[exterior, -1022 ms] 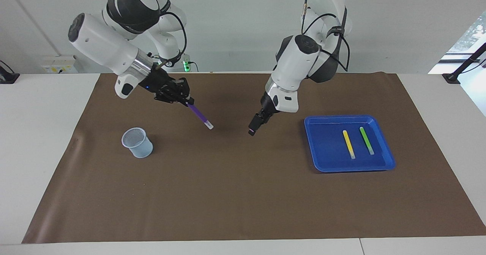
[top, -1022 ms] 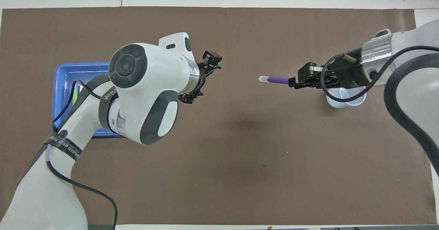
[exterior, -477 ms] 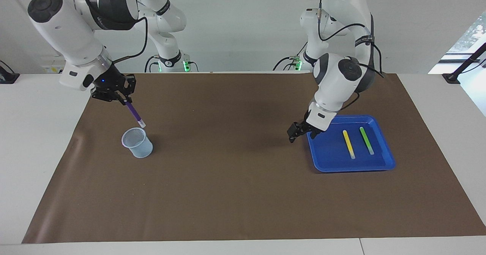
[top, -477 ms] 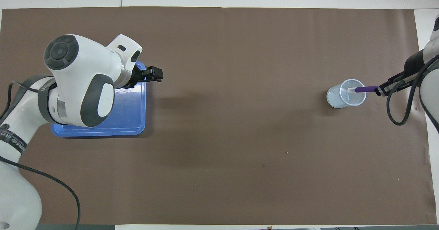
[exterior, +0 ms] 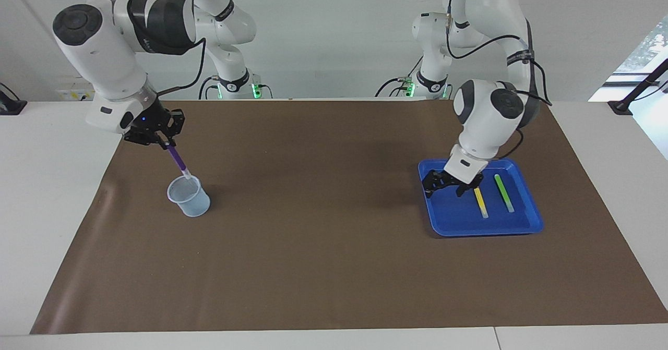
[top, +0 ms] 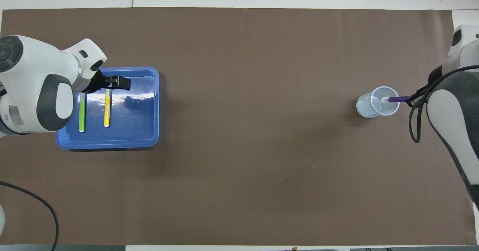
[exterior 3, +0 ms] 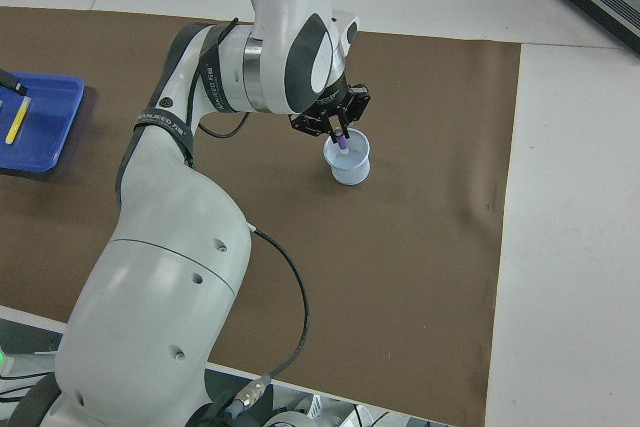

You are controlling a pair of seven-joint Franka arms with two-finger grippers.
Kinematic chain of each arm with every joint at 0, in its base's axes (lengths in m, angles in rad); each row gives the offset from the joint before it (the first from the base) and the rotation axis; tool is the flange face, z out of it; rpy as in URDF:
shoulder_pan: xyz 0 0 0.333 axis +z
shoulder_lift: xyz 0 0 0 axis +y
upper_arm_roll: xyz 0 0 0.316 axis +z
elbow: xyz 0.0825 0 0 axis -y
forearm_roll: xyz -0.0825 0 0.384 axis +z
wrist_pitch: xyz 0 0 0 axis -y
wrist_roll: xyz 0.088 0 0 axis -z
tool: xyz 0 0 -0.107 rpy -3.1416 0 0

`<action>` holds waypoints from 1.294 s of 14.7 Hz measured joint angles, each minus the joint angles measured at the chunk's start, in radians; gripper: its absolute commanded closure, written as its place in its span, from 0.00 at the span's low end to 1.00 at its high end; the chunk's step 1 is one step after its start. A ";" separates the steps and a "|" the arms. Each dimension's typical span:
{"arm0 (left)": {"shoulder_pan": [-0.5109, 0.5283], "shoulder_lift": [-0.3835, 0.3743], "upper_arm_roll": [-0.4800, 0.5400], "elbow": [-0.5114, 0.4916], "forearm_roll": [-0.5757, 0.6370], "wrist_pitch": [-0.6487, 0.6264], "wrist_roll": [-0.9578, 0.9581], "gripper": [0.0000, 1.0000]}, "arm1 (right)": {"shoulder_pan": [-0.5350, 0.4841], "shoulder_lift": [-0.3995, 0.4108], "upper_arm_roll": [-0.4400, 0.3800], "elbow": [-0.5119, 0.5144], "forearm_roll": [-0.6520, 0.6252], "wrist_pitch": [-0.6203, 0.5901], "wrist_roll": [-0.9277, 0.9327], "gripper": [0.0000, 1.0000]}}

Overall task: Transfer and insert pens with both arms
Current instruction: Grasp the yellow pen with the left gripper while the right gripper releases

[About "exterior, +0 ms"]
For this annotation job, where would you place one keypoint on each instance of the blue plastic tray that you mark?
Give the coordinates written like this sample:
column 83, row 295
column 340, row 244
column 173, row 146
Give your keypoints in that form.
column 469, row 225

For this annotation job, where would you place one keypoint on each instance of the purple pen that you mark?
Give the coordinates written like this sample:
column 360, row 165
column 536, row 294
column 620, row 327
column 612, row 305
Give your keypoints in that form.
column 178, row 159

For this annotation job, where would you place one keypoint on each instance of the white wall socket box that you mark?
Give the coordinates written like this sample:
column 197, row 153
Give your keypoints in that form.
column 73, row 95

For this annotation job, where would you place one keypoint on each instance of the green pen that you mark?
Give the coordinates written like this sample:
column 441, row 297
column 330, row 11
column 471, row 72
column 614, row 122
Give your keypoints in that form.
column 503, row 191

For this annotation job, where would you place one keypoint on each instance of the black clamp stand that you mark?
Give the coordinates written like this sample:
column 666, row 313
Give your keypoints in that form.
column 634, row 92

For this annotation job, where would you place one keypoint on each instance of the black table clamp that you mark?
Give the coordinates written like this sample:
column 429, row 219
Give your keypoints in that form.
column 10, row 105

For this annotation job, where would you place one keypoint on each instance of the yellow pen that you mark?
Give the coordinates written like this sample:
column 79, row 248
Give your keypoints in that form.
column 482, row 204

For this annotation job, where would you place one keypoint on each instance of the light blue mesh pen cup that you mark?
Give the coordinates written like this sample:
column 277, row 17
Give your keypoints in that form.
column 195, row 204

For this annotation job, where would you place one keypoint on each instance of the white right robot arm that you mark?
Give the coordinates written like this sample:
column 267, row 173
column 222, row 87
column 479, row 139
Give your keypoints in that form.
column 99, row 58

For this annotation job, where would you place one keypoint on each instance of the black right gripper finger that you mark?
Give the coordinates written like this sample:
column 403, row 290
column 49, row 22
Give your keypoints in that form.
column 177, row 123
column 143, row 137

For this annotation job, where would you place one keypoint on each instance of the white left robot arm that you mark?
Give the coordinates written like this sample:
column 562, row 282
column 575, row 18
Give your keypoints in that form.
column 485, row 115

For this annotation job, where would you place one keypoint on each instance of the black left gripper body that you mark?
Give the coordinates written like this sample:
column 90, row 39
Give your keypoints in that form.
column 456, row 180

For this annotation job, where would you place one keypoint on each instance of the window with green foliage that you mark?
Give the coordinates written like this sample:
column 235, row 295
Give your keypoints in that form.
column 647, row 47

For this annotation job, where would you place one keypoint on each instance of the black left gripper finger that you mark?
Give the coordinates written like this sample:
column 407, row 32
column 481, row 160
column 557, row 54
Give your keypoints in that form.
column 467, row 191
column 433, row 179

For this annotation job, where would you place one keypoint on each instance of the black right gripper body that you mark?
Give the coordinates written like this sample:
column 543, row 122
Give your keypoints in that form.
column 154, row 118

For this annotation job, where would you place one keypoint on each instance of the brown table mat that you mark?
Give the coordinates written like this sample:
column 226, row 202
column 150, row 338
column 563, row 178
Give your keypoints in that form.
column 323, row 266

